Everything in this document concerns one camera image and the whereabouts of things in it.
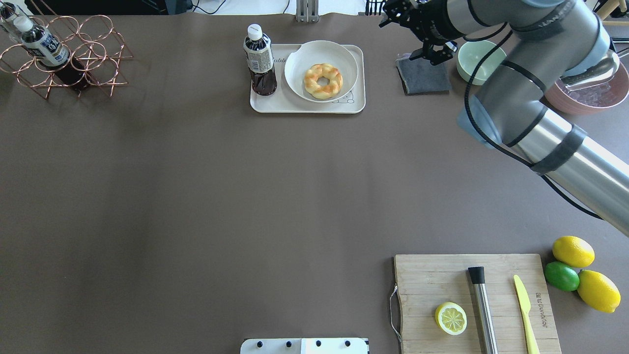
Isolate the glazed braided donut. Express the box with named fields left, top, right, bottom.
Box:
left=303, top=63, right=343, bottom=99

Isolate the wooden mug tree stand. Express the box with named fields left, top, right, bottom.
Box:
left=593, top=0, right=629, bottom=27

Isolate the yellow lemon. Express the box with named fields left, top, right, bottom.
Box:
left=577, top=269, right=622, bottom=313
left=552, top=236, right=596, bottom=267

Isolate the wooden cutting board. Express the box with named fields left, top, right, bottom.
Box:
left=393, top=254, right=562, bottom=354

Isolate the grey folded cloth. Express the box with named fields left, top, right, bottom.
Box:
left=396, top=53, right=452, bottom=95

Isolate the yellow lemon far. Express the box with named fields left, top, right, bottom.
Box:
left=552, top=236, right=596, bottom=267

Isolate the steel black-tipped rod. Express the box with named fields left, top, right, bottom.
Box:
left=467, top=266, right=499, bottom=354

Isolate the white camera mast with base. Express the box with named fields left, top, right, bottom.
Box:
left=240, top=337, right=370, bottom=354

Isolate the metal scoop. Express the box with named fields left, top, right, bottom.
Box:
left=560, top=50, right=620, bottom=91

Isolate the green lime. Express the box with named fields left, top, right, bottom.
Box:
left=544, top=261, right=580, bottom=292

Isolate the beige rabbit tray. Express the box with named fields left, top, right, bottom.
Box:
left=250, top=44, right=366, bottom=114

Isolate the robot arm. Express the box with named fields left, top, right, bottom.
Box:
left=380, top=0, right=628, bottom=235

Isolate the yellow lemon near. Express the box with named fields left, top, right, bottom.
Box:
left=577, top=269, right=622, bottom=313

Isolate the yellow plastic knife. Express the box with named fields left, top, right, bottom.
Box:
left=513, top=275, right=541, bottom=354

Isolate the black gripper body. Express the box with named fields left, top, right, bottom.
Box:
left=410, top=0, right=464, bottom=45

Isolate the pink bowl with ice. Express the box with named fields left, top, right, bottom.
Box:
left=544, top=63, right=629, bottom=115

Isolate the tea bottle in rack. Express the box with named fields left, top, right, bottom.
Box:
left=0, top=2, right=21, bottom=43
left=13, top=16, right=90, bottom=91

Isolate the green ceramic bowl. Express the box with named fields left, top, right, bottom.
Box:
left=457, top=40, right=506, bottom=87

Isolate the copper wire bottle rack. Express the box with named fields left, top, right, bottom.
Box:
left=1, top=14, right=134, bottom=99

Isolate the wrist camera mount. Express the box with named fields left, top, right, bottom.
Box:
left=408, top=41, right=458, bottom=66

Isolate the tea bottle in rack front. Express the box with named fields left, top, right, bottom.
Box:
left=13, top=16, right=90, bottom=91

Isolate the half lemon slice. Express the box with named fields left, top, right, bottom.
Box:
left=434, top=301, right=467, bottom=335

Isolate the white round plate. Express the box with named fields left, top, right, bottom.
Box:
left=285, top=40, right=362, bottom=103

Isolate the tea bottle in rack rear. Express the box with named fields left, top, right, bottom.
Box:
left=0, top=2, right=21, bottom=43

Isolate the red tea bottle on tray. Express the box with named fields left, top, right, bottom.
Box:
left=243, top=23, right=277, bottom=96

